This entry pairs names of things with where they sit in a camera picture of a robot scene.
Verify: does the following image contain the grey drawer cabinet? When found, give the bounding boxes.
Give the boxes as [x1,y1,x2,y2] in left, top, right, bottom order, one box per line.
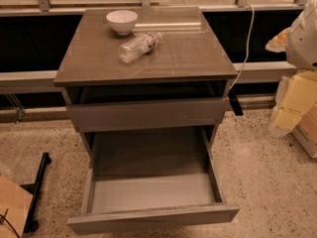
[54,7,237,159]

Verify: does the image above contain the white power cable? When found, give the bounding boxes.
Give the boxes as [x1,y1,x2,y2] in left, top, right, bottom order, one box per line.
[227,3,256,91]

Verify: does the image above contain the closed top drawer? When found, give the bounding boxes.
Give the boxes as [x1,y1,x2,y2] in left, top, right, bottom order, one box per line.
[67,98,229,132]

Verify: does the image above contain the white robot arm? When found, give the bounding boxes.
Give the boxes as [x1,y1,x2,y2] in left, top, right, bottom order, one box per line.
[265,0,317,137]

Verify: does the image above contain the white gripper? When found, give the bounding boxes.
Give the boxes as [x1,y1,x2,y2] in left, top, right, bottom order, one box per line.
[267,70,317,138]

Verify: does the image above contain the black cable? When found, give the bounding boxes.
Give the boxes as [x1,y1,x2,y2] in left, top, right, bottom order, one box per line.
[0,208,22,238]

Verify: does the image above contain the black metal stand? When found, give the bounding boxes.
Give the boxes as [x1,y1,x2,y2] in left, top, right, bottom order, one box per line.
[21,152,52,233]

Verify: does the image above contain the white ceramic bowl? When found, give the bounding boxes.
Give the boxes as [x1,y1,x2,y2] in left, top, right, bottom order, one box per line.
[106,10,138,35]

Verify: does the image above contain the cardboard box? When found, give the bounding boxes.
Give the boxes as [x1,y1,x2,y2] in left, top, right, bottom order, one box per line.
[292,104,317,159]

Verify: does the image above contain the open middle drawer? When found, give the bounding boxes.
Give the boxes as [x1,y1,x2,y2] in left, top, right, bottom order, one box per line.
[67,127,239,235]

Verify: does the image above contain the clear plastic water bottle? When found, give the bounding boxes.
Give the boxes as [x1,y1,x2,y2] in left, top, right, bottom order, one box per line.
[118,32,162,63]

